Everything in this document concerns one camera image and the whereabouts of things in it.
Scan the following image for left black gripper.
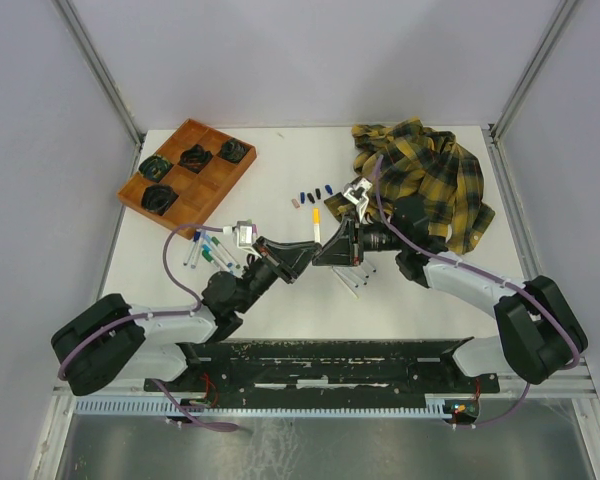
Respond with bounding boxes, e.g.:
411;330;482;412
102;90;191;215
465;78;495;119
235;235;321;314

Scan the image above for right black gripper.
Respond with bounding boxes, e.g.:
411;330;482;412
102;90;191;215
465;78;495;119
312;212;406;268

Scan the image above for yellow cap marker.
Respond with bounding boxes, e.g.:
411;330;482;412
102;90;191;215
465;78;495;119
312;208;321;244

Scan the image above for pink cap white marker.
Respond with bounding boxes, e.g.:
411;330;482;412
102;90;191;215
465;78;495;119
332;269;359;299

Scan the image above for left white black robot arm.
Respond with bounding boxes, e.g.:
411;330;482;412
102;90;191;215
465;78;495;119
51;237;320;396

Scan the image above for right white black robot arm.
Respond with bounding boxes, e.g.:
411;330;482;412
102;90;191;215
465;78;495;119
312;196;588;391

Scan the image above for dark green cap marker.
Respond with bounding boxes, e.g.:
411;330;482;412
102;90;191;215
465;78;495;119
202;250;235;276

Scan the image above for light blue cap marker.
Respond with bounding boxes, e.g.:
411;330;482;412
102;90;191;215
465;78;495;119
205;243;233;271

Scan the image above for yellow plaid shirt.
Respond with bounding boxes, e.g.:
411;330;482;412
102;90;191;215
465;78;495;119
351;118;495;255

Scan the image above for orange compartment tray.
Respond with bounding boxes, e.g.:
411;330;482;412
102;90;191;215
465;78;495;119
118;119;257;240

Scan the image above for dark green cable coil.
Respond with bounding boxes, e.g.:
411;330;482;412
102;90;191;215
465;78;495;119
216;138;248;164

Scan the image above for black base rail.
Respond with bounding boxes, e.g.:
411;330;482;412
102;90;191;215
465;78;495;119
166;340;500;408

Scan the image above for black cable coil centre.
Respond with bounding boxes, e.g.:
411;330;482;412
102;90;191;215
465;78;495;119
179;143;214;174

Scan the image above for black cable coil front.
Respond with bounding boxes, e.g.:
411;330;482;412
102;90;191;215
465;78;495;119
140;183;179;215

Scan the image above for green black cable coil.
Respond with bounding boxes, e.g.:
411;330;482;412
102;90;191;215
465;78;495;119
138;154;175;182

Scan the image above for white cable duct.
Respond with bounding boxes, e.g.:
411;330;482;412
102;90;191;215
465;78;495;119
74;395;451;420

